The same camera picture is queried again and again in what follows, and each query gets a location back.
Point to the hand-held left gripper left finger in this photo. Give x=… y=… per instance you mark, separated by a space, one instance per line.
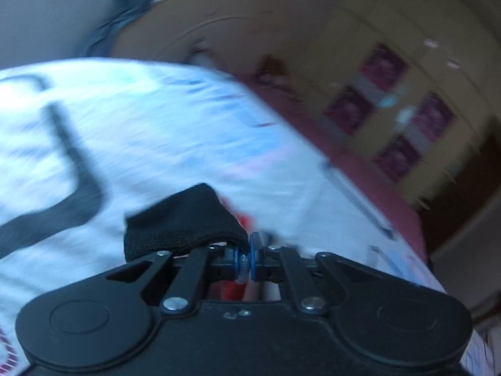
x=236 y=261

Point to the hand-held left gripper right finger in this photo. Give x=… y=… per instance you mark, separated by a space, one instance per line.
x=255 y=259

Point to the black red white striped sweater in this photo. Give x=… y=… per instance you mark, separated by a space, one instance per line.
x=176 y=219

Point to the white blue printed bedsheet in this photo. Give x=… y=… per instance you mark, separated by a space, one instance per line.
x=156 y=125

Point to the dark brown door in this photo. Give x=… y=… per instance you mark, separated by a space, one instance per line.
x=469 y=172

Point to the tan curved bed headboard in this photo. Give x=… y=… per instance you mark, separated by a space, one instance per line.
x=219 y=11

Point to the yellow wardrobe with purple panels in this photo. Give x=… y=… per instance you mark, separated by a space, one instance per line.
x=352 y=27

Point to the blue grey cloth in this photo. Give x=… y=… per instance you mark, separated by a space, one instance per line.
x=117 y=19

